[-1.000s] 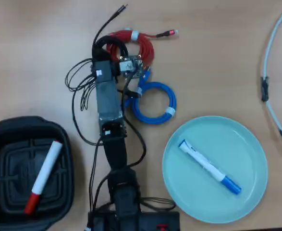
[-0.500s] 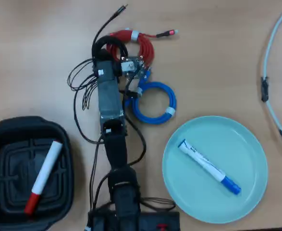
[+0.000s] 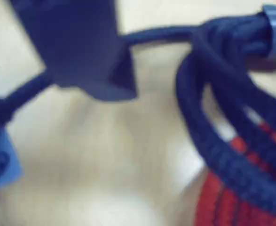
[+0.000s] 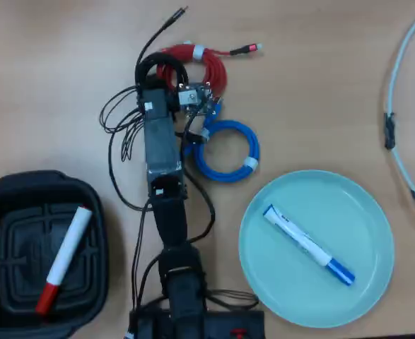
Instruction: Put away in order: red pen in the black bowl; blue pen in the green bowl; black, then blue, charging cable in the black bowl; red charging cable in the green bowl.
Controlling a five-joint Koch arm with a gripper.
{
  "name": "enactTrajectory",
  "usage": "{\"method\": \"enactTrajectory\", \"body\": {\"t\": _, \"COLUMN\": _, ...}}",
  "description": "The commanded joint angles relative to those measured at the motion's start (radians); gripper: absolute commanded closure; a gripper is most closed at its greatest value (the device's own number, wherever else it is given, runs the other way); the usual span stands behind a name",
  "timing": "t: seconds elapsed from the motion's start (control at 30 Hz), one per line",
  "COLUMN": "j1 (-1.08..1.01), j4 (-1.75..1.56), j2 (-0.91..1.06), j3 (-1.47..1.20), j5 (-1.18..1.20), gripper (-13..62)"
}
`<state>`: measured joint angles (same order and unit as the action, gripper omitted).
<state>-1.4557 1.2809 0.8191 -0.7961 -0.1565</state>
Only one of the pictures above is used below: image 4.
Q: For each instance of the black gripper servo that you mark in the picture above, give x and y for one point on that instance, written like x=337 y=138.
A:
x=156 y=106

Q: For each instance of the white marker red cap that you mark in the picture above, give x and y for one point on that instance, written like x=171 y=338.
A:
x=67 y=247

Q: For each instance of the white marker blue cap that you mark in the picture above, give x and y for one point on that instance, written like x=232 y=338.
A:
x=306 y=243

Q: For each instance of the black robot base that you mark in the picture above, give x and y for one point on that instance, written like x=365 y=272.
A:
x=225 y=323

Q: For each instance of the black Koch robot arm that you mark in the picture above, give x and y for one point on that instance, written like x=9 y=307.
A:
x=163 y=148

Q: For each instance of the black plastic bowl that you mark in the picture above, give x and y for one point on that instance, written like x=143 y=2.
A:
x=2 y=247

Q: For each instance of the light green bowl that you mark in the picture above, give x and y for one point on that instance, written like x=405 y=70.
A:
x=352 y=212

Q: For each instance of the bare circuit board camera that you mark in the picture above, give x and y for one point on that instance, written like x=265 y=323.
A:
x=191 y=97

